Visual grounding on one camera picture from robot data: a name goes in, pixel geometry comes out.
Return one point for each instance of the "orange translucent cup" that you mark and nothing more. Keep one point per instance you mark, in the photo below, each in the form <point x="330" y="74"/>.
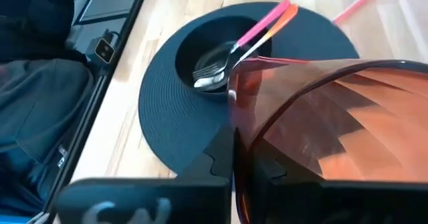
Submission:
<point x="334" y="117"/>

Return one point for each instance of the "round dark woven placemat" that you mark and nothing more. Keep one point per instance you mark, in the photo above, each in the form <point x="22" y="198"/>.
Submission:
<point x="167" y="117"/>

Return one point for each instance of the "black bowl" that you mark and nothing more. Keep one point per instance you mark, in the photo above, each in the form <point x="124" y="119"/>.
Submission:
<point x="190" y="50"/>

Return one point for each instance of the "black aluminium table frame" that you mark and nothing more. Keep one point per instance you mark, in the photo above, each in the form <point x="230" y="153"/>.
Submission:
<point x="100" y="80"/>

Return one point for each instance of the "person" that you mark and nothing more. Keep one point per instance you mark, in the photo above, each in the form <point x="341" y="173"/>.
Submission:
<point x="40" y="100"/>

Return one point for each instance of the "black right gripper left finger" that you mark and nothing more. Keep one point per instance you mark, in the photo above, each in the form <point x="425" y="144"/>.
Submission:
<point x="143" y="200"/>

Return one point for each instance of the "small black table camera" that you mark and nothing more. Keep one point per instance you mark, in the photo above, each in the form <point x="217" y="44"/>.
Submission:
<point x="104" y="50"/>

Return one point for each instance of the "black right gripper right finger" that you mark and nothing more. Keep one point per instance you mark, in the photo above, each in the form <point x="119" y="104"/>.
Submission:
<point x="334" y="204"/>

